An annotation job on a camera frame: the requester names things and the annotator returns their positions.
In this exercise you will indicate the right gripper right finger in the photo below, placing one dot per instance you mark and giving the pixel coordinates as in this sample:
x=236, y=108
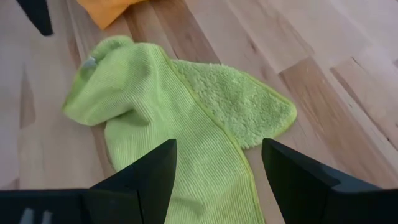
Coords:
x=292, y=186

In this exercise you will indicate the orange microfiber towel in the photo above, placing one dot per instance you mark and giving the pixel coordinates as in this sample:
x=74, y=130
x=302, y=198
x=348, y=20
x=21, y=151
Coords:
x=105, y=11

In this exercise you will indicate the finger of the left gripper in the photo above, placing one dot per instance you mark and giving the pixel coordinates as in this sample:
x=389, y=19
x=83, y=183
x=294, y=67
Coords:
x=38, y=15

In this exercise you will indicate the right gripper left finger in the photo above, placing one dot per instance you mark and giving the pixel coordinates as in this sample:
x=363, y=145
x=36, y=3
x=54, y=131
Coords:
x=152, y=183

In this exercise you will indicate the green microfiber towel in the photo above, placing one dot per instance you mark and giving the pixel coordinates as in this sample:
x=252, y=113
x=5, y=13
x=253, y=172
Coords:
x=161, y=109

